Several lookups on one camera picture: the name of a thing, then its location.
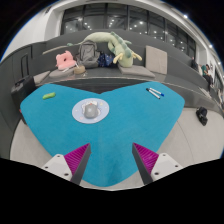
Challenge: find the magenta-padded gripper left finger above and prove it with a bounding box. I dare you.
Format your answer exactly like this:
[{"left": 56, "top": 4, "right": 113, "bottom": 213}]
[{"left": 41, "top": 142, "right": 92, "bottom": 186}]

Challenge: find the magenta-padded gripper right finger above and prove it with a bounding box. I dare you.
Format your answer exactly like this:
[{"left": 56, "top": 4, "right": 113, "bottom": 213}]
[{"left": 131, "top": 142, "right": 184, "bottom": 185}]

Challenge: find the grey and white computer mouse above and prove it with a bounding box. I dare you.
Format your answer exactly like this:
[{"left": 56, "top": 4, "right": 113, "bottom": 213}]
[{"left": 83, "top": 103, "right": 100, "bottom": 120}]

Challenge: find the round light blue mouse pad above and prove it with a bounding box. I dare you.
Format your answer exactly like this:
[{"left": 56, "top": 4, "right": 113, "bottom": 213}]
[{"left": 71, "top": 97, "right": 110, "bottom": 125}]

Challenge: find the white marker with black cap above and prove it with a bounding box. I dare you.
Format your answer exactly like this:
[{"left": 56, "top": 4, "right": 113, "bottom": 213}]
[{"left": 145, "top": 87, "right": 161, "bottom": 100}]

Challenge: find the small green eraser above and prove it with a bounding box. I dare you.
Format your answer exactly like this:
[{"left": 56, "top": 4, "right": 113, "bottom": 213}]
[{"left": 42, "top": 91, "right": 57, "bottom": 101}]

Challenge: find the black bag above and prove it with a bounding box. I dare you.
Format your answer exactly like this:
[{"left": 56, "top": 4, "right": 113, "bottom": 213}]
[{"left": 195, "top": 106, "right": 209, "bottom": 127}]

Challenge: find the round grey seat cushion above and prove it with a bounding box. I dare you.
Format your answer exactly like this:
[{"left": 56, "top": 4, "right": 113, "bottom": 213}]
[{"left": 48, "top": 67, "right": 79, "bottom": 80}]

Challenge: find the grey stepped seating bench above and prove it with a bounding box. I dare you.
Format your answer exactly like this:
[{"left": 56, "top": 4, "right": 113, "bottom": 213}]
[{"left": 0, "top": 29, "right": 224, "bottom": 113}]

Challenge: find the black suitcase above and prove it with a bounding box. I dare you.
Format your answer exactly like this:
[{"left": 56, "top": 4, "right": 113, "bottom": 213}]
[{"left": 10, "top": 75, "right": 37, "bottom": 110}]

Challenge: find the small tan pouch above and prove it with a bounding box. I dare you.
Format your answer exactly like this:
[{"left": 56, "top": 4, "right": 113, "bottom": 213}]
[{"left": 73, "top": 65, "right": 86, "bottom": 75}]

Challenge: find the flat grey square seat cushion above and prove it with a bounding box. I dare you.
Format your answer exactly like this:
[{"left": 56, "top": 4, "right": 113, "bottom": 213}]
[{"left": 117, "top": 64, "right": 156, "bottom": 79}]

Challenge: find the thin grey seat cushion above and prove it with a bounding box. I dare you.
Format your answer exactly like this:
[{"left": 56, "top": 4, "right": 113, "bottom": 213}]
[{"left": 33, "top": 70, "right": 52, "bottom": 85}]

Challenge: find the pink plush cushion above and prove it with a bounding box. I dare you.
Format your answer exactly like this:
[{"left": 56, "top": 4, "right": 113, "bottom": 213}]
[{"left": 55, "top": 50, "right": 77, "bottom": 71}]

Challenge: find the upright grey seat cushion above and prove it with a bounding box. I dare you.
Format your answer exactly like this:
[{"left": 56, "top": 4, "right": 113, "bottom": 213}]
[{"left": 144, "top": 45, "right": 169, "bottom": 76}]

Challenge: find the navy blue patterned bag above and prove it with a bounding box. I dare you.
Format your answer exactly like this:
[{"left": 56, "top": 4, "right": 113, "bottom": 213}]
[{"left": 97, "top": 52, "right": 117, "bottom": 69}]

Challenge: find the person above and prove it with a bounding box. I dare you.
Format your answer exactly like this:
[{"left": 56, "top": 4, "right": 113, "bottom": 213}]
[{"left": 200, "top": 63, "right": 215, "bottom": 86}]

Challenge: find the grey backpack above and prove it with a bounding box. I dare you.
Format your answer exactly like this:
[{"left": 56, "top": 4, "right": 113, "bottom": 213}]
[{"left": 76, "top": 40, "right": 101, "bottom": 69}]

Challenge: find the green dragon plush toy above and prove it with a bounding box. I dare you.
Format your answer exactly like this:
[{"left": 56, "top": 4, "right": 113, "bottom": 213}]
[{"left": 66, "top": 31, "right": 143, "bottom": 69}]

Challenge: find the large dark glass window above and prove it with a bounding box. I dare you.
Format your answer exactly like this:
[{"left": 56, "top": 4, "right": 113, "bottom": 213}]
[{"left": 59, "top": 3, "right": 198, "bottom": 60}]

